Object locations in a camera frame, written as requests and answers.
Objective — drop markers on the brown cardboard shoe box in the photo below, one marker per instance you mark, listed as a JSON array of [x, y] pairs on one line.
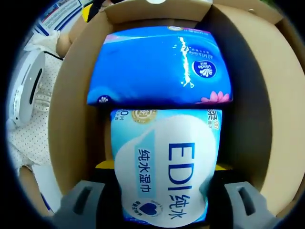
[[71, 95]]

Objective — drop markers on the blue tissue pack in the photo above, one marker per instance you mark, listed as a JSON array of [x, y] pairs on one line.
[[143, 71]]

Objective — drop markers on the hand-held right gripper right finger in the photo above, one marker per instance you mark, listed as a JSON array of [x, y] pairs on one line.
[[250, 210]]

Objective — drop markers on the blue white wall poster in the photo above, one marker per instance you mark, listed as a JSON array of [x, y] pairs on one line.
[[54, 19]]

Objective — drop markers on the person's bare leg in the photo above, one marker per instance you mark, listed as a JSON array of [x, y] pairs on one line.
[[31, 186]]

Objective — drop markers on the person in patterned clothing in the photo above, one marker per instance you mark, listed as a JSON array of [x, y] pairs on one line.
[[28, 143]]

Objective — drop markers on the white light-blue wet wipes pack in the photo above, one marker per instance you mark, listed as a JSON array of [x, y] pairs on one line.
[[162, 155]]

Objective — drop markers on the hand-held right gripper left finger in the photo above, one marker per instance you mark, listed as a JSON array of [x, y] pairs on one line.
[[78, 210]]

